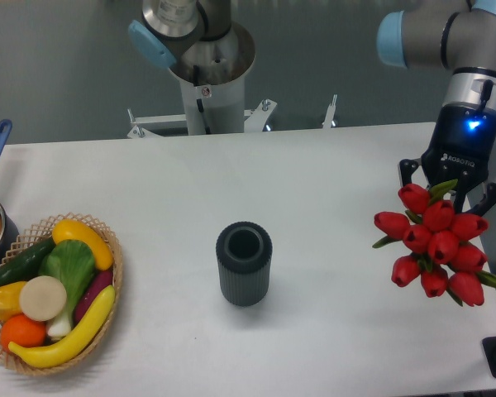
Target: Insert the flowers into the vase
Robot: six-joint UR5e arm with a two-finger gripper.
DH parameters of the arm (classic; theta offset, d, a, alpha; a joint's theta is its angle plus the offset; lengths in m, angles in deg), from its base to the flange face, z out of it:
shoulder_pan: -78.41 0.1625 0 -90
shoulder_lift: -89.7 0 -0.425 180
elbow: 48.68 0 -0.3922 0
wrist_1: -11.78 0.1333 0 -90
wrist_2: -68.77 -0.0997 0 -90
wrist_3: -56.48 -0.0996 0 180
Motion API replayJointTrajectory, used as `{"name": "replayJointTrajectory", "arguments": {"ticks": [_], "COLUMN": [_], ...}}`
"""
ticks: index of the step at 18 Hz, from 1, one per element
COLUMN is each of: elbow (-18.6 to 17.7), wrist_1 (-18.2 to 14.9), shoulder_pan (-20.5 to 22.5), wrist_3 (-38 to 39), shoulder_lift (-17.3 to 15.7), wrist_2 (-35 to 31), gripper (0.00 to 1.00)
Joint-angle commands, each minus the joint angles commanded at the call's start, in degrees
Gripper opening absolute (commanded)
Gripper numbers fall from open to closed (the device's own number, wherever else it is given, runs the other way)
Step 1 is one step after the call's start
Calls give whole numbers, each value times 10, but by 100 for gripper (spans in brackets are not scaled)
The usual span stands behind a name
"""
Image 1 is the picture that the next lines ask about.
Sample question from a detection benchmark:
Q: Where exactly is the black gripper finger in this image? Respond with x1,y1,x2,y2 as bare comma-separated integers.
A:
467,182,496,216
398,159,422,188

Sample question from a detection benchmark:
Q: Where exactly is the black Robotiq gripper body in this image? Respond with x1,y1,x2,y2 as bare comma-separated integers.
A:
421,105,496,190

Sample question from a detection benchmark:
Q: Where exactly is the red tulip bouquet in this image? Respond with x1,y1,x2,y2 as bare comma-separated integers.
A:
373,179,496,307

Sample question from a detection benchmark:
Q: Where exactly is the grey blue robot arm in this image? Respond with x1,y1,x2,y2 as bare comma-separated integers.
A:
128,1,496,216

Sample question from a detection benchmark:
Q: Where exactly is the dark grey ribbed vase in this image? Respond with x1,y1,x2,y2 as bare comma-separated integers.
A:
216,221,273,307

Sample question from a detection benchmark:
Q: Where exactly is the purple sweet potato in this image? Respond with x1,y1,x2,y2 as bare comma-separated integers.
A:
74,269,113,325

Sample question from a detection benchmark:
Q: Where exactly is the yellow squash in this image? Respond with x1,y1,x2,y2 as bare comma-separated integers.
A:
52,219,114,270

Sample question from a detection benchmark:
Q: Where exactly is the green bok choy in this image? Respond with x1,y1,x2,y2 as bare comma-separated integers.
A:
38,240,95,341

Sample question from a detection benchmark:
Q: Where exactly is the woven wicker basket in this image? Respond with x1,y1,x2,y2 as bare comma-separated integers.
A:
0,213,123,376

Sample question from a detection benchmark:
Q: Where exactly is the beige round mushroom cap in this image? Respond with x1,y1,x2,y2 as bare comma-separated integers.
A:
19,275,67,322

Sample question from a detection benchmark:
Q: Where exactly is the green cucumber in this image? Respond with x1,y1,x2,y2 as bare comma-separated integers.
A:
0,238,55,287

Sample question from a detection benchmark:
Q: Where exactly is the yellow banana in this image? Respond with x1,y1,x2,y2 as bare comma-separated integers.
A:
8,285,116,369

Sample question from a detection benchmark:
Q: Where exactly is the orange fruit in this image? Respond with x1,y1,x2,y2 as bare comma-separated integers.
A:
0,314,46,352

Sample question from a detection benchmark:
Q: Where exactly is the yellow bell pepper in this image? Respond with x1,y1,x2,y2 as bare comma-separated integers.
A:
0,281,27,322

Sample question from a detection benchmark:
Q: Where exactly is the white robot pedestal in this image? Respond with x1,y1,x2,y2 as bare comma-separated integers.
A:
170,22,255,136

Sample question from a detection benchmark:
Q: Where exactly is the white metal base frame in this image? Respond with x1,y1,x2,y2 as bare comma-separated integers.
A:
127,94,339,138

